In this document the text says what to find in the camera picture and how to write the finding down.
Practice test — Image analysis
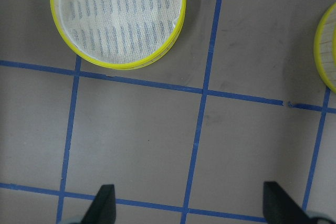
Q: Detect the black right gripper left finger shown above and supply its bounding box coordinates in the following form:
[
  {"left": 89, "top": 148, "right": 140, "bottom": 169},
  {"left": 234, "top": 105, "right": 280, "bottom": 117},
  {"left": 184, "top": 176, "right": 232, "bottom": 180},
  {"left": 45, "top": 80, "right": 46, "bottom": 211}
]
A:
[{"left": 81, "top": 184, "right": 116, "bottom": 224}]

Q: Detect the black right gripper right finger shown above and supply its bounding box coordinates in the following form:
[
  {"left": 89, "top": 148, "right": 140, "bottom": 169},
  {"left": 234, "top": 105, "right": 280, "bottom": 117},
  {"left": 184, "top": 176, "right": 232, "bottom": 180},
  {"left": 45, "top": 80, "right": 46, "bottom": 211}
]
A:
[{"left": 263, "top": 182, "right": 312, "bottom": 224}]

